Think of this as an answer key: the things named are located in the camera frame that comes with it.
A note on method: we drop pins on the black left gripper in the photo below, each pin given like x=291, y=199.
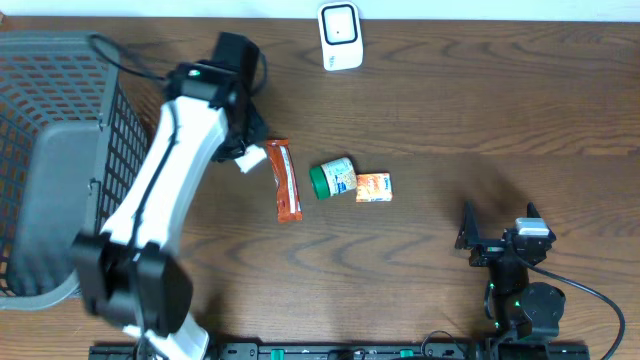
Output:
x=255, y=124

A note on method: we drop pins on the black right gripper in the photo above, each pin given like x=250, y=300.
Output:
x=469, y=237

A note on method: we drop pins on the white Panadol medicine box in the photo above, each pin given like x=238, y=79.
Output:
x=251, y=158

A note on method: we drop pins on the orange snack bar wrapper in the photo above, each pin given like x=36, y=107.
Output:
x=287, y=195

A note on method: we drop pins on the green lid white jar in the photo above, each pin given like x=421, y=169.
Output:
x=333, y=178

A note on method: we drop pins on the orange white snack packet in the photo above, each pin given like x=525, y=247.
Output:
x=376, y=187

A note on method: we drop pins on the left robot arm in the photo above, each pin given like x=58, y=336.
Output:
x=128, y=272

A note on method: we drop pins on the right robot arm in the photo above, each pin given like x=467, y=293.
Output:
x=526, y=313

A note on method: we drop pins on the white barcode scanner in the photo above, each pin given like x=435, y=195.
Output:
x=340, y=36

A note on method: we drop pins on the grey plastic basket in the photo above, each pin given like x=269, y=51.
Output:
x=71, y=147

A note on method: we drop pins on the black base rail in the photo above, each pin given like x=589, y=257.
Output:
x=438, y=349

